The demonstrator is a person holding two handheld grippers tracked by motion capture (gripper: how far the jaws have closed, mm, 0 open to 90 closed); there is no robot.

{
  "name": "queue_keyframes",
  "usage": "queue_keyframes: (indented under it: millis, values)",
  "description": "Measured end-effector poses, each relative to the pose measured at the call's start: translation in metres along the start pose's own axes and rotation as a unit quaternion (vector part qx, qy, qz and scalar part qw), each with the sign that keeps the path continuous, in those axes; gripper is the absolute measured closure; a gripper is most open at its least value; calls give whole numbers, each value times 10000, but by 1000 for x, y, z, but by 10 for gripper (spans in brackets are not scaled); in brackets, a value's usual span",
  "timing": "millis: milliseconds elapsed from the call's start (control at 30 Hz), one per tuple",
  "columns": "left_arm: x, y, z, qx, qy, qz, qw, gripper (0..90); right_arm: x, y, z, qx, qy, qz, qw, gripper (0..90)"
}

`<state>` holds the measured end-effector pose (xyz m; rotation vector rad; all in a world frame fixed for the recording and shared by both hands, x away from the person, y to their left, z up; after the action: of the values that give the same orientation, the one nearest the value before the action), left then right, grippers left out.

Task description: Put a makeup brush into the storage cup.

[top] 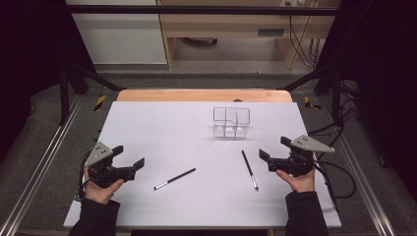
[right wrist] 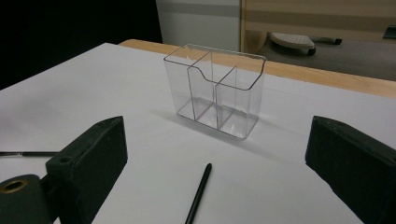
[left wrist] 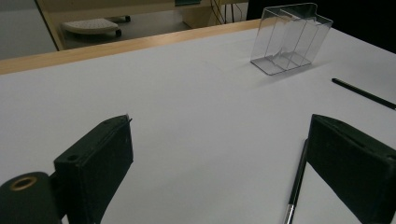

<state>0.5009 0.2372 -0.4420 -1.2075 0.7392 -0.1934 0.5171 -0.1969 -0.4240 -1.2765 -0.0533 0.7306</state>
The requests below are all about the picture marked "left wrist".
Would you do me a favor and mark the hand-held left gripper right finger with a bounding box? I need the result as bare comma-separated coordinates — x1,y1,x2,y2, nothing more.
306,113,396,224

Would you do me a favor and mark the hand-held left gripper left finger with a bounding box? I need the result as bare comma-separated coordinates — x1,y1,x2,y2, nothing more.
53,114,134,224

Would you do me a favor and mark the black brush with silver ferrule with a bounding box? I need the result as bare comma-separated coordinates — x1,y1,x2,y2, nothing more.
282,138,310,224

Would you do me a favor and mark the thin black pen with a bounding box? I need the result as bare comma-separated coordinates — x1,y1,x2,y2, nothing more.
331,77,396,111

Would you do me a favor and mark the clear acrylic organizer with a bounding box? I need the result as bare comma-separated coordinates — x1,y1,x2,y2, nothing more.
249,2,334,77

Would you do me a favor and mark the white table cover sheet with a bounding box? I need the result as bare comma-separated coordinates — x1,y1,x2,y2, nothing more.
0,19,396,224

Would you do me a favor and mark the grey chair base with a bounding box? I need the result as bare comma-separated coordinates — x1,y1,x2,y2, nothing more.
60,15,132,39

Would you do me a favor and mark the white cabinet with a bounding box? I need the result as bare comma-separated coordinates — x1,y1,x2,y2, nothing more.
0,0,59,61

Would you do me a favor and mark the bundle of black cables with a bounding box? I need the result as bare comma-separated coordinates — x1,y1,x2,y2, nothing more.
209,0,239,25

